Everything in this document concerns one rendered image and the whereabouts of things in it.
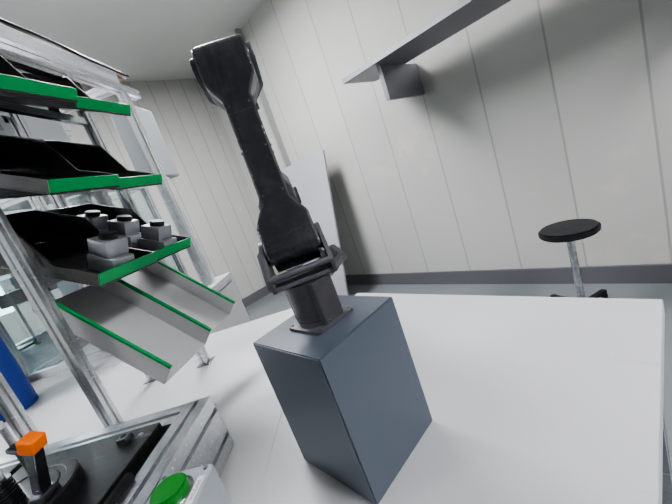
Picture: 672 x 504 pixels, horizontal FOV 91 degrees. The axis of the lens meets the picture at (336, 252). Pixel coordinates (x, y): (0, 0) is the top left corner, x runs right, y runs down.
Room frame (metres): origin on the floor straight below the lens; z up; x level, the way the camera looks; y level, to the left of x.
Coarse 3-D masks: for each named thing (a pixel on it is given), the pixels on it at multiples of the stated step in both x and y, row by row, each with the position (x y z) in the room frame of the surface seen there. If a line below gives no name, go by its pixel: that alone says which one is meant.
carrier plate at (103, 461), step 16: (144, 432) 0.45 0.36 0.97; (160, 432) 0.45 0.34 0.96; (80, 448) 0.47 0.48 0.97; (96, 448) 0.45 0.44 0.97; (112, 448) 0.43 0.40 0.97; (128, 448) 0.42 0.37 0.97; (144, 448) 0.42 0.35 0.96; (96, 464) 0.41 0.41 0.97; (112, 464) 0.40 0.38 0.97; (128, 464) 0.39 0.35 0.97; (96, 480) 0.38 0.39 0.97; (112, 480) 0.36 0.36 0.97; (80, 496) 0.36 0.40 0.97; (96, 496) 0.35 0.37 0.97
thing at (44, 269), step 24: (24, 216) 0.71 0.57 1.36; (48, 216) 0.72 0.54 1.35; (72, 216) 0.71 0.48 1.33; (24, 240) 0.58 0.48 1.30; (48, 240) 0.73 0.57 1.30; (72, 240) 0.72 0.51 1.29; (0, 264) 0.60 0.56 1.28; (48, 264) 0.57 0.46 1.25; (72, 264) 0.63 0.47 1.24; (144, 264) 0.64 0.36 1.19
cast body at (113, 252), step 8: (104, 232) 0.61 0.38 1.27; (112, 232) 0.61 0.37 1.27; (88, 240) 0.60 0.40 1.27; (96, 240) 0.59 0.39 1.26; (104, 240) 0.59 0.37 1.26; (112, 240) 0.60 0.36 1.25; (120, 240) 0.61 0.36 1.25; (88, 248) 0.60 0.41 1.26; (96, 248) 0.59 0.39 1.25; (104, 248) 0.59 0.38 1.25; (112, 248) 0.60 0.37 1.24; (120, 248) 0.61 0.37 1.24; (128, 248) 0.63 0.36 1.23; (88, 256) 0.61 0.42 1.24; (96, 256) 0.60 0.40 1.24; (104, 256) 0.59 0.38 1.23; (112, 256) 0.60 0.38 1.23; (120, 256) 0.60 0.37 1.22; (128, 256) 0.61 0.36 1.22; (88, 264) 0.61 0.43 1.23; (96, 264) 0.60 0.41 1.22; (104, 264) 0.59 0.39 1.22; (112, 264) 0.58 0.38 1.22; (120, 264) 0.60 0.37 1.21
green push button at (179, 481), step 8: (168, 480) 0.33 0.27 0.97; (176, 480) 0.32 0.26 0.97; (184, 480) 0.32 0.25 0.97; (160, 488) 0.32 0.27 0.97; (168, 488) 0.31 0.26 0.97; (176, 488) 0.31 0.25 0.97; (184, 488) 0.31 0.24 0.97; (152, 496) 0.31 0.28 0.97; (160, 496) 0.31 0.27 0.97; (168, 496) 0.30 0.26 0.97; (176, 496) 0.30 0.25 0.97
